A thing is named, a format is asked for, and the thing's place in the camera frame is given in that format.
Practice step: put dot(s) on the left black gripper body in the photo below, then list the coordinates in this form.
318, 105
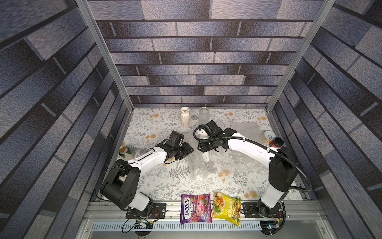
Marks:
182, 151

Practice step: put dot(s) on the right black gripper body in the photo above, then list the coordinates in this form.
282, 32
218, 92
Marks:
209, 143

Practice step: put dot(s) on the bubble wrap sheet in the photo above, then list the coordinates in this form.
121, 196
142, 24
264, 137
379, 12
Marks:
250, 130

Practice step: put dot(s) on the white ribbed vase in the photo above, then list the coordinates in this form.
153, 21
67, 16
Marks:
185, 117

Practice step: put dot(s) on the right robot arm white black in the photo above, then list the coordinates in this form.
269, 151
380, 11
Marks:
281, 170

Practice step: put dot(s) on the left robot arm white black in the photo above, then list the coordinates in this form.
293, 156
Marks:
120, 185

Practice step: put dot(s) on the small red jar black lid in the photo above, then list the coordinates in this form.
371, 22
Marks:
277, 142

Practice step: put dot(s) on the purple Fox's candy bag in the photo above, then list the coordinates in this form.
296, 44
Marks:
195, 209

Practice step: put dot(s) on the yellow snack bag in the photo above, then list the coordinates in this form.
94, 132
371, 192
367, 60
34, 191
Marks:
227, 208

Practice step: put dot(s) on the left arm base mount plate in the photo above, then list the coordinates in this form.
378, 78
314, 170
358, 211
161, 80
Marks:
152, 211

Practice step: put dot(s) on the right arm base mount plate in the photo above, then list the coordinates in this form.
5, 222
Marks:
251, 210

